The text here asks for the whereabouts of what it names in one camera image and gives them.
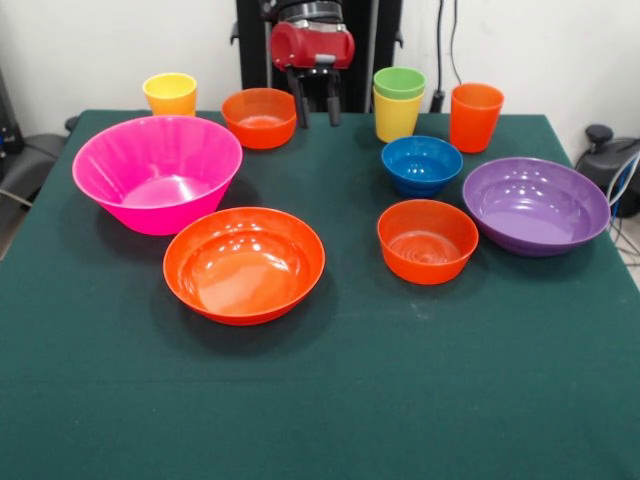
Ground thick black cable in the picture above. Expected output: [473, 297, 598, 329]
[430, 0, 447, 114]

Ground black stand base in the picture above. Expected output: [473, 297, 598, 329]
[0, 115, 81, 206]
[573, 124, 640, 221]

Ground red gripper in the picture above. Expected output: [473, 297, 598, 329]
[269, 20, 357, 130]

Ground green plastic cup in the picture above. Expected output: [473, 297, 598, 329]
[372, 66, 428, 100]

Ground thin black cable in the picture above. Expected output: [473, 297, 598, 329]
[449, 0, 465, 86]

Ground purple plastic bowl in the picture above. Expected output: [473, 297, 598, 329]
[461, 156, 612, 259]

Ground yellow plastic cup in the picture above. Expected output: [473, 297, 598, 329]
[372, 87, 427, 144]
[141, 72, 198, 104]

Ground dark green tablecloth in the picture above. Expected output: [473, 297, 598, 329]
[0, 108, 640, 480]

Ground large orange plastic bowl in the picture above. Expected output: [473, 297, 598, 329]
[162, 206, 327, 327]

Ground blue plastic bowl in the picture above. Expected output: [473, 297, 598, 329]
[380, 135, 465, 198]

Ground white cable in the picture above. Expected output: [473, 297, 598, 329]
[605, 149, 640, 201]

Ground light orange plastic cup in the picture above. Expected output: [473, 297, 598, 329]
[147, 95, 197, 118]

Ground grey cable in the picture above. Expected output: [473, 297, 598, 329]
[0, 185, 33, 207]

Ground blue cable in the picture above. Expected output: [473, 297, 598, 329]
[613, 177, 636, 219]

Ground black equipment box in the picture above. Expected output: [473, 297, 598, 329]
[0, 67, 25, 156]

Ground large pink plastic bowl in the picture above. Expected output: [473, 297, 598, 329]
[71, 114, 245, 237]

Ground small orange plastic bowl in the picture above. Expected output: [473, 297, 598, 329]
[376, 198, 480, 287]
[220, 87, 299, 151]

